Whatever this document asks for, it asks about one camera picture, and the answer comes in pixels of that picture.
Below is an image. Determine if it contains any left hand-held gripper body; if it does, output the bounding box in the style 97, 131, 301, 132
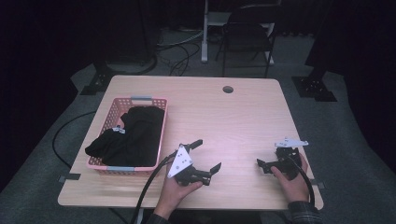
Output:
166, 143, 213, 187

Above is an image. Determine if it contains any light grey floor cable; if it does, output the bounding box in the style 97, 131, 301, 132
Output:
157, 30, 204, 50

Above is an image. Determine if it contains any person's right hand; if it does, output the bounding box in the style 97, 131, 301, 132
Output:
269, 153, 310, 204

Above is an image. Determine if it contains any black stand base plate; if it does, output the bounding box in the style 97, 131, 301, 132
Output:
79, 61, 117, 96
290, 66, 338, 103

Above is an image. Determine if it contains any black folding chair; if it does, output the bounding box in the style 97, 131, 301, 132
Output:
216, 4, 278, 78

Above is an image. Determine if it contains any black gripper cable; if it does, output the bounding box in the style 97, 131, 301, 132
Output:
286, 154, 317, 208
130, 154, 177, 224

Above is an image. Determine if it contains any black floor cable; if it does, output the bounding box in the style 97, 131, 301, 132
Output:
51, 109, 98, 169

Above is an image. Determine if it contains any person's left hand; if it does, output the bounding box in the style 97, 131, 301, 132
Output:
153, 161, 204, 219

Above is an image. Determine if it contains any black garment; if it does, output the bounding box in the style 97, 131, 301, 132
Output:
84, 105, 166, 168

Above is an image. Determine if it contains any white desk frame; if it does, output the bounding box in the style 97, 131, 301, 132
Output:
200, 0, 276, 65

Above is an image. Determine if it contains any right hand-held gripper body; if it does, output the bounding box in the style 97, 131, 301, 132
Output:
274, 137, 310, 181

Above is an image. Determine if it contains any black round stand base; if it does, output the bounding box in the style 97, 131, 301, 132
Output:
105, 52, 159, 77

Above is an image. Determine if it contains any pink plastic basket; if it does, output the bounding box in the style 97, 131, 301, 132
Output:
86, 95, 169, 177

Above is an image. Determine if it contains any dark tape piece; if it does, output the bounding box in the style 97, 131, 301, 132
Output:
309, 178, 326, 190
57, 173, 81, 184

